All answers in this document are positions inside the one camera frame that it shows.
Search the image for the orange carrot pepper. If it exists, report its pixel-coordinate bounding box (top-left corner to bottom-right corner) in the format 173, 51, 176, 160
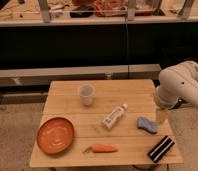
84, 144, 118, 153

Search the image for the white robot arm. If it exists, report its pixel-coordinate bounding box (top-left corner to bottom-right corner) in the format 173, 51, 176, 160
153, 61, 198, 124

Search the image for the translucent ceramic cup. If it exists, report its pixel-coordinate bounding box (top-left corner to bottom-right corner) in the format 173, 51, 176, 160
78, 84, 94, 106

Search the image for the black white striped block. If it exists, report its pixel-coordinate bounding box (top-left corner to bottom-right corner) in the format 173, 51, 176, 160
147, 136, 175, 163

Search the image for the white tube bottle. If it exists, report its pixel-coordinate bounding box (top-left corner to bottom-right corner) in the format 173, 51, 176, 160
102, 104, 128, 130

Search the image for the wooden table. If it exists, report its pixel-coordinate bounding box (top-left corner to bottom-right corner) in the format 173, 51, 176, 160
29, 78, 185, 169

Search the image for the orange plate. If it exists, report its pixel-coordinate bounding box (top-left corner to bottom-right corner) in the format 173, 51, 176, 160
36, 117, 75, 155

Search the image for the long wooden bench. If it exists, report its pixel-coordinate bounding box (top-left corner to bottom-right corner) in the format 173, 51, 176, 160
0, 64, 161, 87

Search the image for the cluttered back shelf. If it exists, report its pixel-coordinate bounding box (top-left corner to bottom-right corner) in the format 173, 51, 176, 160
0, 0, 198, 27

